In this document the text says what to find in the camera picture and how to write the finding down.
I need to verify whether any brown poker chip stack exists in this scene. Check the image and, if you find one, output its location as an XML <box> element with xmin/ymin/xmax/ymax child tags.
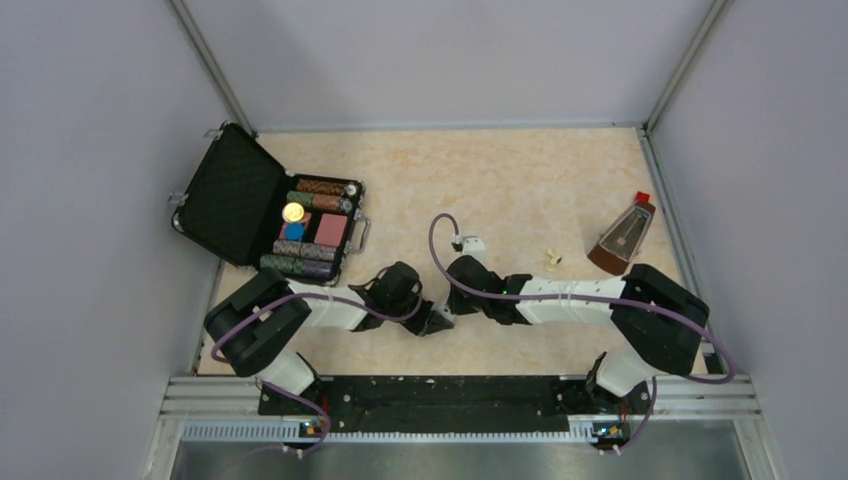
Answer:
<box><xmin>295</xmin><ymin>177</ymin><xmax>348</xmax><ymax>196</ymax></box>

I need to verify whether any black poker chip case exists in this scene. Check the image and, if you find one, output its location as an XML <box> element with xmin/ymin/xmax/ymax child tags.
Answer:
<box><xmin>172</xmin><ymin>123</ymin><xmax>370</xmax><ymax>286</ymax></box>

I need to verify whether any yellow big blind chip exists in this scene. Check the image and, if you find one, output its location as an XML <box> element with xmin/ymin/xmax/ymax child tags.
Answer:
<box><xmin>282</xmin><ymin>202</ymin><xmax>306</xmax><ymax>223</ymax></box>

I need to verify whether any brown wooden metronome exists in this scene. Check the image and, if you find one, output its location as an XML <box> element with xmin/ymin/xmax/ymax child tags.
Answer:
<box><xmin>587</xmin><ymin>191</ymin><xmax>656</xmax><ymax>276</ymax></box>

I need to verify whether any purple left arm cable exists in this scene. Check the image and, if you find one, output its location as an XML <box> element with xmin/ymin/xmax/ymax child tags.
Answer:
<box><xmin>210</xmin><ymin>264</ymin><xmax>425</xmax><ymax>458</ymax></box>

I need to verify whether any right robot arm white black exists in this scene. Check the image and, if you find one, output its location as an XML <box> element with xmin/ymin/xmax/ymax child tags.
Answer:
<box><xmin>446</xmin><ymin>255</ymin><xmax>709</xmax><ymax>412</ymax></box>

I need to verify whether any purple poker chip stack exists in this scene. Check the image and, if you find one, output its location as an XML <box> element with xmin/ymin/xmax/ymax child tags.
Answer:
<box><xmin>259</xmin><ymin>240</ymin><xmax>336</xmax><ymax>281</ymax></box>

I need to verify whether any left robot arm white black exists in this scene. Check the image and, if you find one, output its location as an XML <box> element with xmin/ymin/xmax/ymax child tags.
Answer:
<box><xmin>204</xmin><ymin>262</ymin><xmax>454</xmax><ymax>414</ymax></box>

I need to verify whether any red card deck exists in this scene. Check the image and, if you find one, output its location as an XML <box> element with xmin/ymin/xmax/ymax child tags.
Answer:
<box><xmin>313</xmin><ymin>213</ymin><xmax>348</xmax><ymax>247</ymax></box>

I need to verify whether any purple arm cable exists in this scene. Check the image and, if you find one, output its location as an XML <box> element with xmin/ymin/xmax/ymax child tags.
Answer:
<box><xmin>427</xmin><ymin>213</ymin><xmax>737</xmax><ymax>458</ymax></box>
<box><xmin>210</xmin><ymin>264</ymin><xmax>425</xmax><ymax>458</ymax></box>

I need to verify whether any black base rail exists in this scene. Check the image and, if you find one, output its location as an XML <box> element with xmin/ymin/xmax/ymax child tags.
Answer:
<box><xmin>258</xmin><ymin>375</ymin><xmax>651</xmax><ymax>434</ymax></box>

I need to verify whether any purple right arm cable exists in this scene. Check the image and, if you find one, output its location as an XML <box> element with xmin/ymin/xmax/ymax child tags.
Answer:
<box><xmin>427</xmin><ymin>213</ymin><xmax>737</xmax><ymax>458</ymax></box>

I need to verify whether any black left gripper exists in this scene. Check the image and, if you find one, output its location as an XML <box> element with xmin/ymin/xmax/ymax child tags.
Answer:
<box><xmin>387</xmin><ymin>290</ymin><xmax>453</xmax><ymax>336</ymax></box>

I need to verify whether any blue dealer chip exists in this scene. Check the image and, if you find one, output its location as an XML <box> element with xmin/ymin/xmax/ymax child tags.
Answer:
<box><xmin>282</xmin><ymin>223</ymin><xmax>305</xmax><ymax>241</ymax></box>

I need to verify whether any cream chess piece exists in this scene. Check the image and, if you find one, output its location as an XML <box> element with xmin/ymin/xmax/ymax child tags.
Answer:
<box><xmin>545</xmin><ymin>249</ymin><xmax>562</xmax><ymax>272</ymax></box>

